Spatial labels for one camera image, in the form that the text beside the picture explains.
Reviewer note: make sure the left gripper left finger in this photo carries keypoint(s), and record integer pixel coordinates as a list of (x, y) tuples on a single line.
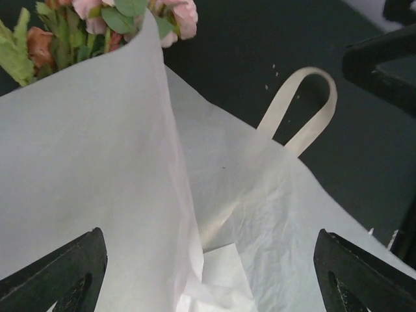
[(67, 279)]

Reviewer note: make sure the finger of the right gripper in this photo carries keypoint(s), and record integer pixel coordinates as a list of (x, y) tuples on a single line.
[(360, 67)]

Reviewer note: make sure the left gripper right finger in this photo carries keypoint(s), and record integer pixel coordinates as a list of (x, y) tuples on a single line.
[(352, 279)]

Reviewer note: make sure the cream printed ribbon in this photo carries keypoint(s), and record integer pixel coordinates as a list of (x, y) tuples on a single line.
[(303, 106)]

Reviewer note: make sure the white flower bouquet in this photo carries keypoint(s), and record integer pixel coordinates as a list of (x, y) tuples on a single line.
[(199, 211)]

